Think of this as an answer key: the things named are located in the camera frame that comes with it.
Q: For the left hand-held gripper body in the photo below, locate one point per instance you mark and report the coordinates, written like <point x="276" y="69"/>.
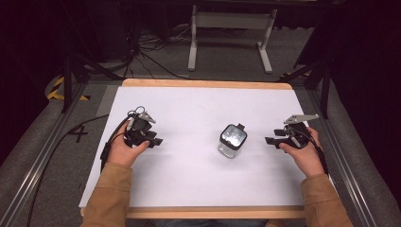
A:
<point x="138" y="125"/>

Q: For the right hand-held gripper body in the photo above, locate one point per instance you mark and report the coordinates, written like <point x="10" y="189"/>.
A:
<point x="298" y="134"/>

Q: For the person's right hand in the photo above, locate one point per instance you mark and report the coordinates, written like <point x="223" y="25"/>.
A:
<point x="304" y="159"/>

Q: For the person's left hand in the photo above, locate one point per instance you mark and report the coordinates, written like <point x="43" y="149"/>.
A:
<point x="123" y="153"/>

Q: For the clear jar with black lid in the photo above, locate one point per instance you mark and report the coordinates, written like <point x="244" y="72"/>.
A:
<point x="232" y="141"/>

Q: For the black tripod stand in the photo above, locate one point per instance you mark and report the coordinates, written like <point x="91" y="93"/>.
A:
<point x="67" y="85"/>
<point x="324" y="85"/>

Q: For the white table mat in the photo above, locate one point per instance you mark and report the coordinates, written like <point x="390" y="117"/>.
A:
<point x="201" y="176"/>

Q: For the yellow black hazard tape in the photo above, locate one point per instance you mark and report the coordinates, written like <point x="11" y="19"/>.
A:
<point x="56" y="90"/>

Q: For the white metal stand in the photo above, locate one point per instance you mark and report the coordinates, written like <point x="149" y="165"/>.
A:
<point x="231" y="20"/>

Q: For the aluminium floor rail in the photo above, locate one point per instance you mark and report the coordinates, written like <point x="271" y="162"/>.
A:
<point x="34" y="170"/>
<point x="346" y="176"/>

